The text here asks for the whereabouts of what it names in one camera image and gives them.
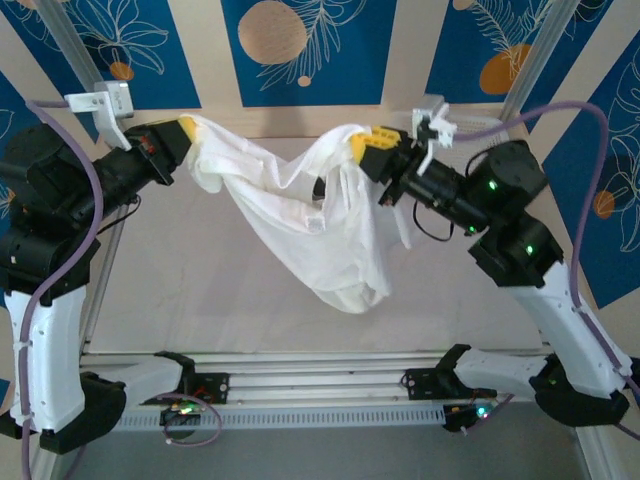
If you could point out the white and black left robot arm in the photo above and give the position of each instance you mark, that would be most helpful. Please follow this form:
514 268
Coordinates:
45 360

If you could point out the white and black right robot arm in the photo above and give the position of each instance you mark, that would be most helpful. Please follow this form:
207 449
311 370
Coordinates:
565 325

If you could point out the white t-shirt with black print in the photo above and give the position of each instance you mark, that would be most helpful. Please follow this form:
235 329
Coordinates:
300 250

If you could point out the aluminium profile base rails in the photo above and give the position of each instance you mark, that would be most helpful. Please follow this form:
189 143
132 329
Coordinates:
310 380

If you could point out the aluminium frame post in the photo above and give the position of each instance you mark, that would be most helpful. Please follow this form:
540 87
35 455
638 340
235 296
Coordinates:
537 55
65 35

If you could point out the small lit circuit board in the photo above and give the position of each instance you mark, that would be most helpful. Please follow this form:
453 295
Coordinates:
480 414
182 409

